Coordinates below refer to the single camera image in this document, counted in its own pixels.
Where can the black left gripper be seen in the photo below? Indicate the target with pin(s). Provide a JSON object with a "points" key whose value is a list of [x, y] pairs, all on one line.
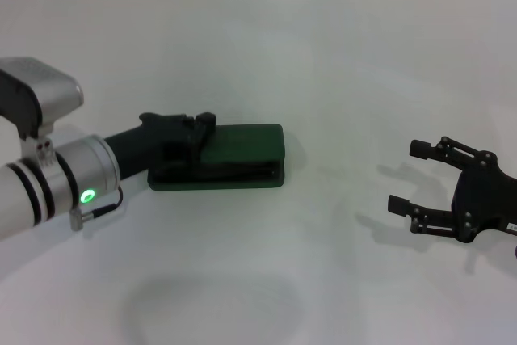
{"points": [[153, 143]]}

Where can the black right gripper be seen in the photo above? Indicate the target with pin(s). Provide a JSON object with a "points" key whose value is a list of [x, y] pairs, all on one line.
{"points": [[484, 199]]}

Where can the green glasses case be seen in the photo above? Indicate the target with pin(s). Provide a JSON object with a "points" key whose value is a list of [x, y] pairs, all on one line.
{"points": [[242, 143]]}

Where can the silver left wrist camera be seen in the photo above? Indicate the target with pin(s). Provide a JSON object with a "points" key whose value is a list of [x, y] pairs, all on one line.
{"points": [[48, 90]]}

